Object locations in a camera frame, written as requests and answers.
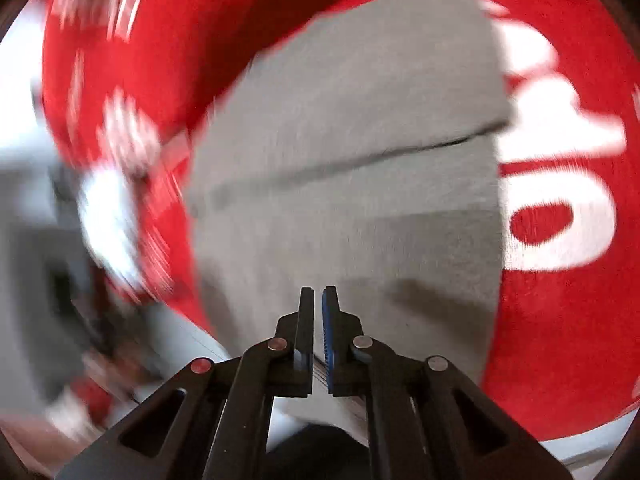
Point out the grey knit top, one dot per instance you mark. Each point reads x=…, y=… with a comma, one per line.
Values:
x=350, y=160

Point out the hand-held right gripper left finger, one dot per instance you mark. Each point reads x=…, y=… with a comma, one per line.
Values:
x=305, y=332

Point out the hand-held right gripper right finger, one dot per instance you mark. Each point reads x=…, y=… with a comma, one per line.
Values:
x=328, y=332

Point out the red printed blanket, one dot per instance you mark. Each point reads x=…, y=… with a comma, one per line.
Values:
x=550, y=335

